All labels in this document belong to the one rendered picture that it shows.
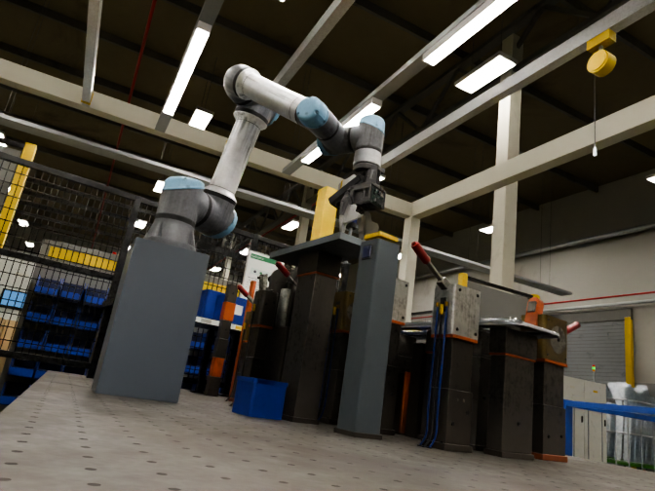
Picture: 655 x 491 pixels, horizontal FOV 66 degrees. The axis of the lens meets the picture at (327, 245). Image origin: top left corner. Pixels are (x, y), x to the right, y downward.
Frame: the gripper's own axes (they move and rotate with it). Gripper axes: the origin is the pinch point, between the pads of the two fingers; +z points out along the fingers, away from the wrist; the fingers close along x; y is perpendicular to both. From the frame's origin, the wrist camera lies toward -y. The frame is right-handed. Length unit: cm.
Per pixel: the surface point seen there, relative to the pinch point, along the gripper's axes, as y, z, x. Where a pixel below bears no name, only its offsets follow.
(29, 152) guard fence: -255, -76, -13
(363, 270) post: 10.9, 11.3, -6.9
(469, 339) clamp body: 30.2, 23.8, 10.5
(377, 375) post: 16.2, 34.8, -3.8
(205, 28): -217, -205, 59
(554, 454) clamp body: 39, 46, 43
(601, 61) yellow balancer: 15, -186, 205
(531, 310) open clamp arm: 34, 11, 38
